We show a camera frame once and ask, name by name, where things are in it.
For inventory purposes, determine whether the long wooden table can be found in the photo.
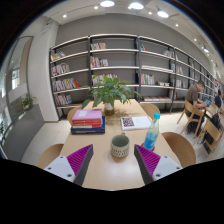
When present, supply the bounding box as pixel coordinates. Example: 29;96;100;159
59;98;183;192

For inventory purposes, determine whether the red book in stack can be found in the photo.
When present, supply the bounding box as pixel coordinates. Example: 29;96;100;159
72;118;102;126

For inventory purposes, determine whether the white booklet with QR code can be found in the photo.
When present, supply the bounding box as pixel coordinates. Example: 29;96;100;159
121;116;151;130

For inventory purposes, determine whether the open laptop on far table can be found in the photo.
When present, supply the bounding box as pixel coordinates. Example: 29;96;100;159
204;97;212;107

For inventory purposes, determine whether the pink book on top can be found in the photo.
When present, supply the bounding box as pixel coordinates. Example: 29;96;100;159
72;109;102;120

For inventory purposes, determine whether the wooden folding chair under man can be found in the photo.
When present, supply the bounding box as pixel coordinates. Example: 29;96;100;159
181;101;204;137

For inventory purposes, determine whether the wooden folding chair foreground right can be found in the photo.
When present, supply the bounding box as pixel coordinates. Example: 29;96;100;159
199;120;222;155

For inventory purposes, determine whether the clear blue-capped water bottle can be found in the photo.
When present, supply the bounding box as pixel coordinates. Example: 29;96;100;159
143;112;160;150

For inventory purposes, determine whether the wooden chair near right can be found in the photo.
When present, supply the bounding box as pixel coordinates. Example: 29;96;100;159
163;132;196;168

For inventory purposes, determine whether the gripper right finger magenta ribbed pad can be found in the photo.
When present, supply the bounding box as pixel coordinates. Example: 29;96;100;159
134;144;182;185

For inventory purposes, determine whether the grey wall bookshelf with books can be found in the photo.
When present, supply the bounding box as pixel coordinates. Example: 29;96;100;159
49;34;216;117

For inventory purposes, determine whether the small potted plant by window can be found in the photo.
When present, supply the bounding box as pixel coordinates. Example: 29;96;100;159
0;121;5;134

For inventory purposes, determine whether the wooden chair far left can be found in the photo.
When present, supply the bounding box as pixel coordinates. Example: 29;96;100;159
67;107;81;125

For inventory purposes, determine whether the wooden chair near left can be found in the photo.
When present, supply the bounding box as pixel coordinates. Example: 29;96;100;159
37;144;63;169

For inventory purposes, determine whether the wooden chair far right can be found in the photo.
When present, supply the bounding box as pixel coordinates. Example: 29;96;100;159
140;103;160;119

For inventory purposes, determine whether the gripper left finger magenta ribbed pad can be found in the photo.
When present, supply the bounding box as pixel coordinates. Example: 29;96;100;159
44;144;93;186

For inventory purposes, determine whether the ceiling spotlight middle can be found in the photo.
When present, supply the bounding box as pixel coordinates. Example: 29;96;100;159
129;2;144;10

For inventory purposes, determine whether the dark blue bottom book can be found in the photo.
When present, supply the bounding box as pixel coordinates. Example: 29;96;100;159
70;116;105;135

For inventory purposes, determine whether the potted plant on ledge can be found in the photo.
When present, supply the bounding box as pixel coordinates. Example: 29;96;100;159
22;94;36;111

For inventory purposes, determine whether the green potted table plant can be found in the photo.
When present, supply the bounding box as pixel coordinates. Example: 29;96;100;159
82;76;142;116

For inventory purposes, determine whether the seated man in brown shirt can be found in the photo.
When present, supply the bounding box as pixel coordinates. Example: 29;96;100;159
185;80;207;133

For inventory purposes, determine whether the green patterned ceramic cup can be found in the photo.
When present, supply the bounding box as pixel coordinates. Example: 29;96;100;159
111;133;130;158

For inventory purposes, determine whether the ceiling spotlight left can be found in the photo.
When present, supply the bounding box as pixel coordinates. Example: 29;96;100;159
100;0;115;7

